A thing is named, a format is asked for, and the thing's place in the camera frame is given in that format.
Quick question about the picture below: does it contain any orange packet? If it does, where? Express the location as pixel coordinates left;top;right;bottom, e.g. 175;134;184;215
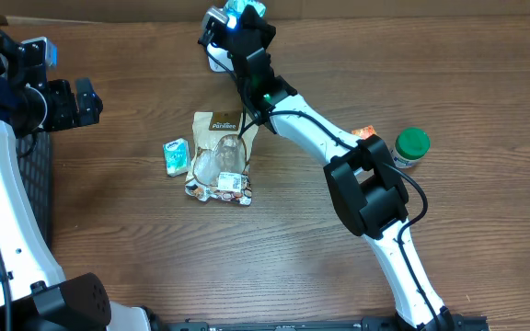
351;125;376;140

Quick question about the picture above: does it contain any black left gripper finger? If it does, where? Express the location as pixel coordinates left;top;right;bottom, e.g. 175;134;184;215
76;94;103;127
75;77;95;98

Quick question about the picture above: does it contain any teal snack packet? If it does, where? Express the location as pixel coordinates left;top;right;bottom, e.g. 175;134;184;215
224;0;267;17

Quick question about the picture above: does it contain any brown beige snack pouch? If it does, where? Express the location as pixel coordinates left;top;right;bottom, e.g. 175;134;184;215
185;111;258;206

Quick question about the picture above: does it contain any green lid jar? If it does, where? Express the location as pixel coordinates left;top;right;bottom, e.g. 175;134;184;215
390;127;431;169

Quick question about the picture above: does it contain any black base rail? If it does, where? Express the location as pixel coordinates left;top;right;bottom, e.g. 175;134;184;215
163;314;491;331

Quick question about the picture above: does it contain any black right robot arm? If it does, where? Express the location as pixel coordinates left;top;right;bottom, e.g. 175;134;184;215
198;5;455;330

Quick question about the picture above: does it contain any cardboard backdrop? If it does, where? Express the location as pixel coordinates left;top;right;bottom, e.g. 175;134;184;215
0;0;530;24

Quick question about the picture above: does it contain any small teal tissue pack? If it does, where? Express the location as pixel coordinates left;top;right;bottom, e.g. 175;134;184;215
163;138;190;177

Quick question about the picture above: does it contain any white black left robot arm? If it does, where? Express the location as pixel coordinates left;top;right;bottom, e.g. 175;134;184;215
0;29;162;330

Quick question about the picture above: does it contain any grey plastic mesh basket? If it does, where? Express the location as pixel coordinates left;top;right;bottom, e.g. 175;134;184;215
16;132;53;248

